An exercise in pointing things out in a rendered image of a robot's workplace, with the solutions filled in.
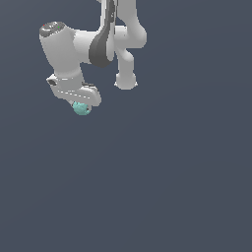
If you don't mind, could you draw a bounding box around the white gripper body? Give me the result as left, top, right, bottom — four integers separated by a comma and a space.
45, 73, 102, 108

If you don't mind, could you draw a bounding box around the small teal ball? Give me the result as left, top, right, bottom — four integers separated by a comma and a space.
71, 100, 92, 116

